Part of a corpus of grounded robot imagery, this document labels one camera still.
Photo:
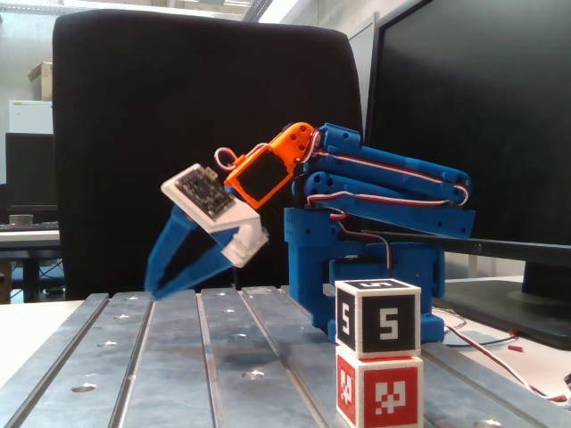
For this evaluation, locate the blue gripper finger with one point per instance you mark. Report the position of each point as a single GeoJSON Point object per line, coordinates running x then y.
{"type": "Point", "coordinates": [201, 272]}
{"type": "Point", "coordinates": [171, 249]}

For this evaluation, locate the black cube number five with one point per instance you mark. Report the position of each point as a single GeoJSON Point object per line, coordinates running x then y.
{"type": "Point", "coordinates": [379, 321]}

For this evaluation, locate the red cube white marker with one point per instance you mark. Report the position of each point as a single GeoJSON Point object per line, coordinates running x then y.
{"type": "Point", "coordinates": [392, 392]}

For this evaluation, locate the dark keyboard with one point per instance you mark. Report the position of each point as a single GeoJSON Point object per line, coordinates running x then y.
{"type": "Point", "coordinates": [44, 226]}

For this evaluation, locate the grey background desk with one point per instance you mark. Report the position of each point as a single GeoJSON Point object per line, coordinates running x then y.
{"type": "Point", "coordinates": [27, 238]}

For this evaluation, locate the grey round tin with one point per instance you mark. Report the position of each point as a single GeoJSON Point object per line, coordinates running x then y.
{"type": "Point", "coordinates": [21, 219]}

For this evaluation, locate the small black background monitor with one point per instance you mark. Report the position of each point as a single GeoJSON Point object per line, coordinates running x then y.
{"type": "Point", "coordinates": [29, 169]}

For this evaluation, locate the white cabinet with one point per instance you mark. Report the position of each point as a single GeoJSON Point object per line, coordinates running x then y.
{"type": "Point", "coordinates": [29, 117]}

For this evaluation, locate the brown cardboard box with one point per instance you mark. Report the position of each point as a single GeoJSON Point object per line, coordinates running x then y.
{"type": "Point", "coordinates": [42, 78]}

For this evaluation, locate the grey partition panel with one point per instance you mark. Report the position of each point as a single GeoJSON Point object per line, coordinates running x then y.
{"type": "Point", "coordinates": [362, 67]}

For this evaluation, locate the large black Dell monitor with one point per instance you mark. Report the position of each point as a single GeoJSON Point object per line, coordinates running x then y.
{"type": "Point", "coordinates": [468, 111]}

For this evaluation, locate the white camera mount circuit board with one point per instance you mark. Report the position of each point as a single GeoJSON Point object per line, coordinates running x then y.
{"type": "Point", "coordinates": [245, 245]}

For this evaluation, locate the aluminium slotted base plate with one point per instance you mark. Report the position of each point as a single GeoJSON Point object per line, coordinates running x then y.
{"type": "Point", "coordinates": [178, 379]}

